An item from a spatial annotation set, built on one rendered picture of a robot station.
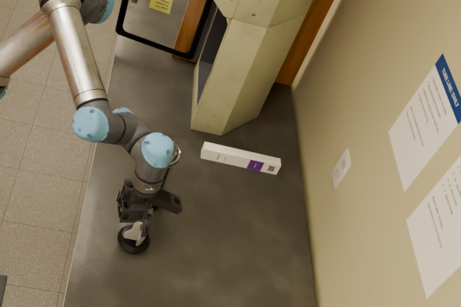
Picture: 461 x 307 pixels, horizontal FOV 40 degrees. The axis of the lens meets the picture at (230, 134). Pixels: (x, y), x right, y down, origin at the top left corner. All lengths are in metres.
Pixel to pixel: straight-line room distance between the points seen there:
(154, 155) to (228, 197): 0.59
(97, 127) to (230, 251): 0.66
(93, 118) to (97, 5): 0.39
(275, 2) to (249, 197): 0.62
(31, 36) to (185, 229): 0.70
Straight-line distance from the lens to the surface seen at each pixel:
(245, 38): 1.90
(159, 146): 1.47
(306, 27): 2.35
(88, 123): 1.40
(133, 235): 1.68
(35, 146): 3.24
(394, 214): 1.60
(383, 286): 1.61
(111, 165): 1.96
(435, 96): 1.55
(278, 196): 2.07
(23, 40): 1.77
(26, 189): 3.07
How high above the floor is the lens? 2.40
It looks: 42 degrees down
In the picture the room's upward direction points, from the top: 24 degrees clockwise
